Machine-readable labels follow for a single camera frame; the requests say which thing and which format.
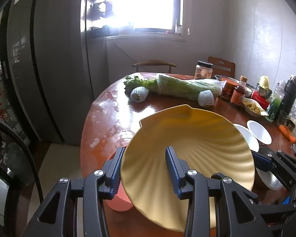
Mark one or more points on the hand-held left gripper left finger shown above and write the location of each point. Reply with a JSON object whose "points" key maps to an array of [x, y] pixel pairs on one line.
{"points": [[115, 177]]}

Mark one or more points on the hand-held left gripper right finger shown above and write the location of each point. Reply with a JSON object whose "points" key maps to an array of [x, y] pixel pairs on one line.
{"points": [[173, 175]]}

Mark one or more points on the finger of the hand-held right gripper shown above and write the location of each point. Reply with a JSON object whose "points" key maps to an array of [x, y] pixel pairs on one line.
{"points": [[261, 160], [281, 206]]}

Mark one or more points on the large steel bowl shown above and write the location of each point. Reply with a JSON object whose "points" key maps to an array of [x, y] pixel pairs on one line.
{"points": [[270, 181]]}

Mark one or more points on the yellow shell-shaped plate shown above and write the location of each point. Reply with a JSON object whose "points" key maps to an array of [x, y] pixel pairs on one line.
{"points": [[212, 138]]}

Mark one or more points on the pink plate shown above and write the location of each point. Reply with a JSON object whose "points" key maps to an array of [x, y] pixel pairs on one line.
{"points": [[119, 201]]}

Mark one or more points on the red paper bowl white inside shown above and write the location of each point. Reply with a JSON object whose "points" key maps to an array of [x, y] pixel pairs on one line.
{"points": [[259, 131], [249, 138]]}

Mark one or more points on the orange carrot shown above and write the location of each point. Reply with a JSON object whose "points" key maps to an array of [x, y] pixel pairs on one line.
{"points": [[287, 133]]}

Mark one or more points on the small metal cup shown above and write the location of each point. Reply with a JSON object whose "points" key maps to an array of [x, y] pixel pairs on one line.
{"points": [[291, 126]]}

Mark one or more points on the dark drinking glass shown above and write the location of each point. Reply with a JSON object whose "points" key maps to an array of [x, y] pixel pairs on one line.
{"points": [[282, 118]]}

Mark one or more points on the plate of pickled vegetables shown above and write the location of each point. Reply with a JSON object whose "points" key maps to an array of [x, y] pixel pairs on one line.
{"points": [[254, 108]]}

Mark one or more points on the green dish soap bottle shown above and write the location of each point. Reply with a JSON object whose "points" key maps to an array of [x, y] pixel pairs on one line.
{"points": [[273, 106]]}

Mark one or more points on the red tissue box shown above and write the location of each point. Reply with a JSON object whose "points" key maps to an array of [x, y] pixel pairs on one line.
{"points": [[260, 100]]}

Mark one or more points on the small steel bowl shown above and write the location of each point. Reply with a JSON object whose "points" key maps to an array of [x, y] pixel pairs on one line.
{"points": [[264, 92]]}

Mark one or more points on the black thermos flask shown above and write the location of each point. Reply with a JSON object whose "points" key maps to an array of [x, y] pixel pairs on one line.
{"points": [[287, 96]]}

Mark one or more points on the brown sauce bottle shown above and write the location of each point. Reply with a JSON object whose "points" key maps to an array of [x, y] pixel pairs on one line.
{"points": [[238, 95]]}

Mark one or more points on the white ceramic bowl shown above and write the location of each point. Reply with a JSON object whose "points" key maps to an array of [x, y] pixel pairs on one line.
{"points": [[248, 91]]}

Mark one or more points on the red sauce jar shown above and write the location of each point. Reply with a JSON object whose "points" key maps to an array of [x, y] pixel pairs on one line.
{"points": [[228, 91]]}

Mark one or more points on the yellow plastic utensil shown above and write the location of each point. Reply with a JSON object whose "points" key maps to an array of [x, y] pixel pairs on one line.
{"points": [[264, 81]]}

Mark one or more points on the fruit in white foam net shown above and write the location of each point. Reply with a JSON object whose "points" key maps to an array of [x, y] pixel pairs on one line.
{"points": [[206, 99], [139, 94]]}

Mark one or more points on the steel basin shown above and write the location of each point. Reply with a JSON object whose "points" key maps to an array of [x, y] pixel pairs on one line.
{"points": [[225, 78]]}

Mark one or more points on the napa cabbage in plastic bag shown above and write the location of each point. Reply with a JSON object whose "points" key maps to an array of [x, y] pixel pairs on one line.
{"points": [[185, 86]]}

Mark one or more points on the green leafy lettuce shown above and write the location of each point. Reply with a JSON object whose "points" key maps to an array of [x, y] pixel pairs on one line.
{"points": [[135, 82]]}

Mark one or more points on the wooden chair backrest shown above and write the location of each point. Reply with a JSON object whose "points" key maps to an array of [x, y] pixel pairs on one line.
{"points": [[222, 65]]}

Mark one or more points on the clear jar with black lid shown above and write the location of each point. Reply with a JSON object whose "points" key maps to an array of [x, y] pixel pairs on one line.
{"points": [[203, 72]]}

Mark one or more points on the wooden armchair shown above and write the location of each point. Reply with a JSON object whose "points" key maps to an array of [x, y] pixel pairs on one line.
{"points": [[154, 63]]}

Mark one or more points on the grey refrigerator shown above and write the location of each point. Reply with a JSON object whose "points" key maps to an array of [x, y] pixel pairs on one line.
{"points": [[56, 61]]}

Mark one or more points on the glass door with red decals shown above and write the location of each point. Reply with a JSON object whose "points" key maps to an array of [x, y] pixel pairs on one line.
{"points": [[0, 103]]}

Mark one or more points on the small white bottle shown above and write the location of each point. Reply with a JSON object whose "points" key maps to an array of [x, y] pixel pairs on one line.
{"points": [[179, 29]]}

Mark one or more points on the bright window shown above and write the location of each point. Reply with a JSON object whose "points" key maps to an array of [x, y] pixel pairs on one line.
{"points": [[143, 5]]}

